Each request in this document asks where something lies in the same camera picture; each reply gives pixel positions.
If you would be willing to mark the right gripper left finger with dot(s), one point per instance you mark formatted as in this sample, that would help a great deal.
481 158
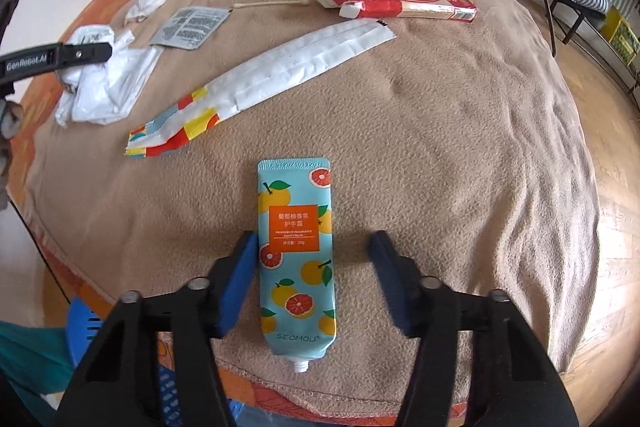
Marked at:
222 292

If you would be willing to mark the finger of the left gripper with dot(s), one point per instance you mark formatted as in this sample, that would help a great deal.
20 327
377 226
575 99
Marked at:
51 57

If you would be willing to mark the white plastic bag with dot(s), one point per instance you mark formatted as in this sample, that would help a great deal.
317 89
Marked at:
105 93

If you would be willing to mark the long white colourful wrapper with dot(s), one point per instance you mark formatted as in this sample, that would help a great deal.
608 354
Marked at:
255 81

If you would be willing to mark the fruit print hand cream tube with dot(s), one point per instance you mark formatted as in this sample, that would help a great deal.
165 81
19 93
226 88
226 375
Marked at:
295 259

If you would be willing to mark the blue plastic waste basket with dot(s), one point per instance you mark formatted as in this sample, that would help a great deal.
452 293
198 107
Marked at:
117 382

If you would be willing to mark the teal plastic stool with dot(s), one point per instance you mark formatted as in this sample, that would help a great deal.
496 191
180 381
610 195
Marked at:
36 363

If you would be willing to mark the cotton swab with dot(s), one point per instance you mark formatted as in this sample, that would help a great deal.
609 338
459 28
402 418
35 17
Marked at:
267 4

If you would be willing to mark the beige fleece blanket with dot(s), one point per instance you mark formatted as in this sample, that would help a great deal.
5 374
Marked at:
460 140

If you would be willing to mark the yellow crate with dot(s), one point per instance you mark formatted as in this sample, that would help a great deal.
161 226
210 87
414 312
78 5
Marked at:
618 34

